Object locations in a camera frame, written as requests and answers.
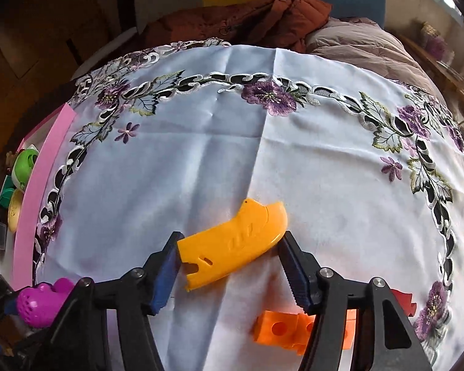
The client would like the green and white plug device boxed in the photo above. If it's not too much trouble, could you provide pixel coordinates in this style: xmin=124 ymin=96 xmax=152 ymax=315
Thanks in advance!
xmin=11 ymin=145 xmax=39 ymax=192

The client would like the yellow oval plastic case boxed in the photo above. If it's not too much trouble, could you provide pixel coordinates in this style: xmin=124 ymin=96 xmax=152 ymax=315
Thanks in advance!
xmin=7 ymin=189 xmax=24 ymax=232

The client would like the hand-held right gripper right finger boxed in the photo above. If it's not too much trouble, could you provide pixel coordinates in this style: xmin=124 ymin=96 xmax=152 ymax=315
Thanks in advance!
xmin=276 ymin=231 xmax=434 ymax=371

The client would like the orange plastic cutter case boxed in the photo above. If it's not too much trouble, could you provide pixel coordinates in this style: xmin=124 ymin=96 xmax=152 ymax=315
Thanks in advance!
xmin=177 ymin=198 xmax=289 ymax=291

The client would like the purple perforated plastic holder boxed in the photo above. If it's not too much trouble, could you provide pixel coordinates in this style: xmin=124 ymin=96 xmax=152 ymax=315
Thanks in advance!
xmin=16 ymin=277 xmax=76 ymax=329

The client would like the wooden wardrobe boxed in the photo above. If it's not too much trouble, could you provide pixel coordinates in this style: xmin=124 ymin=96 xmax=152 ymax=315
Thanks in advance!
xmin=0 ymin=0 xmax=136 ymax=143

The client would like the white pillow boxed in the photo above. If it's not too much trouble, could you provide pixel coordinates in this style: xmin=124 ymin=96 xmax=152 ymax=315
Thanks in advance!
xmin=67 ymin=27 xmax=140 ymax=82

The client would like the rust brown quilted jacket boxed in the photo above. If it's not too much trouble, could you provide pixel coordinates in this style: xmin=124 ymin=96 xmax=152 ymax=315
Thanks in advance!
xmin=145 ymin=0 xmax=333 ymax=53

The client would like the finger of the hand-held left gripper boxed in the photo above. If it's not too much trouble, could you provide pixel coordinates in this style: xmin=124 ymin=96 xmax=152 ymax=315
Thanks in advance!
xmin=0 ymin=274 xmax=21 ymax=315

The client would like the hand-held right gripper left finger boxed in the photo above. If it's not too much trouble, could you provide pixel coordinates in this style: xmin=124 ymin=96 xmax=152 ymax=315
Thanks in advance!
xmin=35 ymin=231 xmax=185 ymax=371

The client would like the orange dice block toy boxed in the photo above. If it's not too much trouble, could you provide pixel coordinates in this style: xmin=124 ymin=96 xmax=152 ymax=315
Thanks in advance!
xmin=251 ymin=289 xmax=417 ymax=357

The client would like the wooden bedside table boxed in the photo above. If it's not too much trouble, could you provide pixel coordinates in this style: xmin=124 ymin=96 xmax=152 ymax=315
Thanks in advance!
xmin=402 ymin=33 xmax=464 ymax=132

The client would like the pink shallow cardboard box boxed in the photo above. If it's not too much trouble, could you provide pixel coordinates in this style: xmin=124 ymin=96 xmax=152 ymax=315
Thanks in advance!
xmin=0 ymin=104 xmax=79 ymax=292

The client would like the purple gift box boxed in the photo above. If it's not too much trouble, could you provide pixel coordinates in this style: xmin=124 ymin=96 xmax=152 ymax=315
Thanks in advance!
xmin=421 ymin=21 xmax=455 ymax=64

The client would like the beige padded jacket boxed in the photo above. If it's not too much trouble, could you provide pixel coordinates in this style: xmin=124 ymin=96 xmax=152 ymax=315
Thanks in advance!
xmin=303 ymin=17 xmax=453 ymax=117

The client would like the green cylindrical container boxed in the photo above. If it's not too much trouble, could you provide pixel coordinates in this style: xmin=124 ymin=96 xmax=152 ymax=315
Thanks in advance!
xmin=0 ymin=187 xmax=16 ymax=209

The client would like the white floral embroidered tablecloth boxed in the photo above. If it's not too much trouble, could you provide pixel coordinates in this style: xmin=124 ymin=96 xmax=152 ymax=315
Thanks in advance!
xmin=33 ymin=38 xmax=464 ymax=371

